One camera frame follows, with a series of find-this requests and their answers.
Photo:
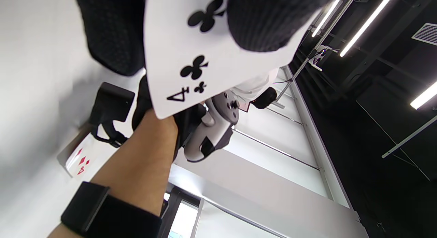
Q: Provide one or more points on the glass window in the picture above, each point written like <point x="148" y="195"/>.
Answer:
<point x="184" y="221"/>

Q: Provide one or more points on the person's right forearm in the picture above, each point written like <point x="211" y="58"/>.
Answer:
<point x="136" y="163"/>

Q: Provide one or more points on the person's right hand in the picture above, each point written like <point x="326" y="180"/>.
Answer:
<point x="141" y="104"/>

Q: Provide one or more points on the ceiling air vent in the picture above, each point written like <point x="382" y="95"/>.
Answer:
<point x="426" y="33"/>

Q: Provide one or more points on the four of clubs playing card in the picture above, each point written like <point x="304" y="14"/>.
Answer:
<point x="177" y="43"/>

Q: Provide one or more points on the ceiling light strip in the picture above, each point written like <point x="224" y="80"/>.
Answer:
<point x="327" y="15"/>
<point x="425" y="96"/>
<point x="367" y="24"/>

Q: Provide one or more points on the person's left hand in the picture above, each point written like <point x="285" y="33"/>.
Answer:
<point x="109" y="26"/>

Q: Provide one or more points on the four of diamonds playing card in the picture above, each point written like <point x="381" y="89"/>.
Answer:
<point x="92" y="152"/>

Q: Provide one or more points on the grey white VR controller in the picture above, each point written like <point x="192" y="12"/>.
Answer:
<point x="201" y="142"/>

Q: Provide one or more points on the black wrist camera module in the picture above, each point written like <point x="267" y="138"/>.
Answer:
<point x="111" y="101"/>

